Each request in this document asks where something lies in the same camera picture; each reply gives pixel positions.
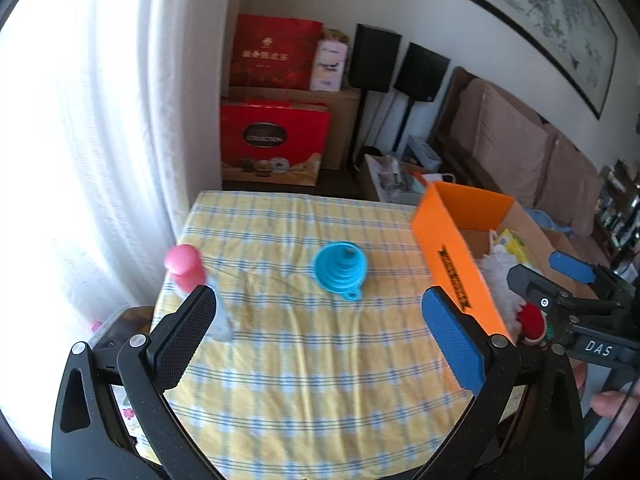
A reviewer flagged large brown sofa cushion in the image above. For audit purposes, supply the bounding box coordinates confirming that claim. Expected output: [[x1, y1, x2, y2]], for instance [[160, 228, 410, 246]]
[[450, 79, 549, 208]]

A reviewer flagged box of glass jars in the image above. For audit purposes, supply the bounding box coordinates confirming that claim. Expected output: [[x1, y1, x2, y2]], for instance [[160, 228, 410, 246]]
[[361, 152, 458, 206]]

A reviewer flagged red gift box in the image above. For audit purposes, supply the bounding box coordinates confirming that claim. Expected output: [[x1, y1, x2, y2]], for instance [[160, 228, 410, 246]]
[[220, 100, 332, 188]]

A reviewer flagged white pink carton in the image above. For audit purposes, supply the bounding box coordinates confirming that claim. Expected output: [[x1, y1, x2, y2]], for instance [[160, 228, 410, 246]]
[[309, 37, 349, 92]]

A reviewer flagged black speaker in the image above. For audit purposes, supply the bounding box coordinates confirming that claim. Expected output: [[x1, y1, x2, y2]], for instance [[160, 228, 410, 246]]
[[394, 42, 451, 102], [348, 23, 403, 93]]

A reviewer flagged white blue appliance box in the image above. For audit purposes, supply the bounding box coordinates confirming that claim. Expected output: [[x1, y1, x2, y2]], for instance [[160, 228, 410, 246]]
[[405, 135, 443, 172]]

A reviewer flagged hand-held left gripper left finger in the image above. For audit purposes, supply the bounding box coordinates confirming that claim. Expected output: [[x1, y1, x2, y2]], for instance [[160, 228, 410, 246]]
[[50, 285, 221, 480]]

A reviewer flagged white curtain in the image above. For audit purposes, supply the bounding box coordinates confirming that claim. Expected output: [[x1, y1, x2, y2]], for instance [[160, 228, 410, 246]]
[[0, 0, 242, 411]]

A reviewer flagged dark cluttered shelf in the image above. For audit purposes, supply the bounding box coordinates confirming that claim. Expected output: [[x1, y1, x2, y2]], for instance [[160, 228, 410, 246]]
[[595, 160, 640, 271]]

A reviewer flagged open brown cardboard box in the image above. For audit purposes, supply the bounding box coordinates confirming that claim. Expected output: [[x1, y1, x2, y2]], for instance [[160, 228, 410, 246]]
[[535, 227, 586, 261]]

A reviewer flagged red gift bag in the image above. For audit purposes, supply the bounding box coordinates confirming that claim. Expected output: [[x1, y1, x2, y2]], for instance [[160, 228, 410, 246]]
[[229, 14, 324, 92]]

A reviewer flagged person's right hand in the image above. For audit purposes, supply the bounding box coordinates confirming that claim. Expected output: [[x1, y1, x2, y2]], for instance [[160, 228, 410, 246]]
[[574, 362, 640, 422]]

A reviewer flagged blue collapsible funnel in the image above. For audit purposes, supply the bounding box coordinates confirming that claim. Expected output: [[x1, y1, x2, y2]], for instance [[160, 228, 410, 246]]
[[312, 241, 370, 302]]

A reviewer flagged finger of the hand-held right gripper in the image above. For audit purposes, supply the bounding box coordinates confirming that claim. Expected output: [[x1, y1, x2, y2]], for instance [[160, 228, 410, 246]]
[[507, 265, 626, 322], [548, 250, 640, 307]]

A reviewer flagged yellow plaid tablecloth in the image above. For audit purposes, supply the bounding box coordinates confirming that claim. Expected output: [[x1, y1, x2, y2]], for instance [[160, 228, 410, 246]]
[[135, 190, 521, 468]]

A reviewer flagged orange cardboard box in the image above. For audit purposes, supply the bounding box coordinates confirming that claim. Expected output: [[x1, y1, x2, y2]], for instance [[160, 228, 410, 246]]
[[410, 181, 566, 343]]

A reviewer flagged framed ink painting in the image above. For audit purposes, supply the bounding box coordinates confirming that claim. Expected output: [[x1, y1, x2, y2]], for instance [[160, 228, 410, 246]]
[[468, 0, 618, 120]]

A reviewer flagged black speaker stand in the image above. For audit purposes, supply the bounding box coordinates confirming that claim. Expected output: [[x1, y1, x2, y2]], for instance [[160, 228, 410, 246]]
[[395, 100, 415, 156], [350, 91, 369, 172]]

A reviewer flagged brown sofa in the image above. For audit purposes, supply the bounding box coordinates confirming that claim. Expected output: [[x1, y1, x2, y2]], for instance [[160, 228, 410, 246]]
[[432, 66, 640, 272]]

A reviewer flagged light blue bag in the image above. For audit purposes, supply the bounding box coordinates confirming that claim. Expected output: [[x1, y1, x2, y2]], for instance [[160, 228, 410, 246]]
[[530, 208, 574, 234]]

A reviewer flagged clear bottle red cap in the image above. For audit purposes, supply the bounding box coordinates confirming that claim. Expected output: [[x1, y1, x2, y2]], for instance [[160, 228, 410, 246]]
[[164, 244, 234, 344]]

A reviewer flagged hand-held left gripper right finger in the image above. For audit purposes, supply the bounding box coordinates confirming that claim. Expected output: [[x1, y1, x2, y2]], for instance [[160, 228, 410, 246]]
[[417, 286, 586, 480]]

